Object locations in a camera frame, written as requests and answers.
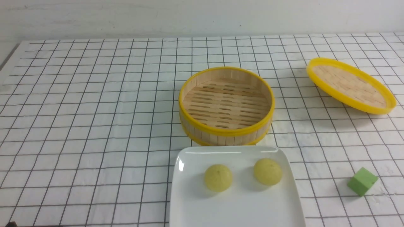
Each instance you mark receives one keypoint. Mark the yellow rimmed bamboo steamer basket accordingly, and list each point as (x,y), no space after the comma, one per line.
(226,106)

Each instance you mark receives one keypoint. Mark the yellow steamed bun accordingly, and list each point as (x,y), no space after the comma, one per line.
(218,178)
(267,172)

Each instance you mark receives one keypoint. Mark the green foam cube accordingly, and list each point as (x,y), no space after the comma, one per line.
(362,181)

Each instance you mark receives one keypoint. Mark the yellow rimmed bamboo steamer lid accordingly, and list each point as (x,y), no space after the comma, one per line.
(351,86)

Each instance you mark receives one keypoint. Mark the white square plate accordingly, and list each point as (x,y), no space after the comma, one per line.
(247,203)

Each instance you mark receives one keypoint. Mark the white grid tablecloth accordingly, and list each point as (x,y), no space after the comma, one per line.
(90,129)

